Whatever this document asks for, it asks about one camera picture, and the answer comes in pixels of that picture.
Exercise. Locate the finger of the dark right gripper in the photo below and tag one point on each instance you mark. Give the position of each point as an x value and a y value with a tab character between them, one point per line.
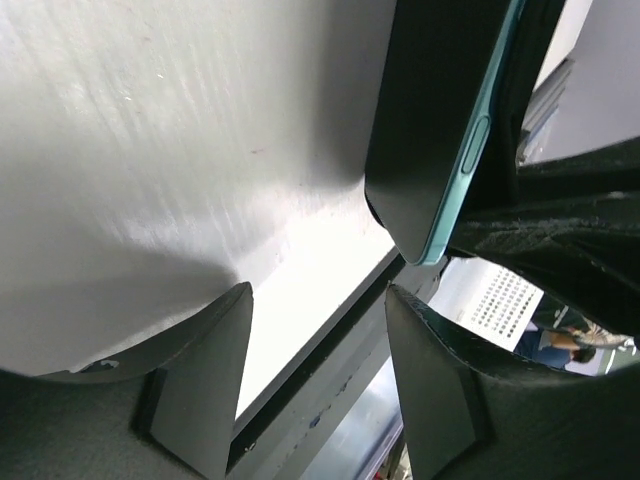
570	226

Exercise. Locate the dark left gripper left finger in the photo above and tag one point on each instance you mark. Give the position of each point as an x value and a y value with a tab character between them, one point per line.
163	409

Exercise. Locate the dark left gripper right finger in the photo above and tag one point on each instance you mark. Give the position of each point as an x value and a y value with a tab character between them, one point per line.
472	410

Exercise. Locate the teal-edged smartphone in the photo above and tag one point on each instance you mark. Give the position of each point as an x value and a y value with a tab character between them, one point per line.
433	117

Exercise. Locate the person in background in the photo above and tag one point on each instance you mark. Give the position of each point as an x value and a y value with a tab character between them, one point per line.
572	330

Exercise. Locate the black table edge rail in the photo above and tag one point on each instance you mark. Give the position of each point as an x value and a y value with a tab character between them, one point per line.
347	325

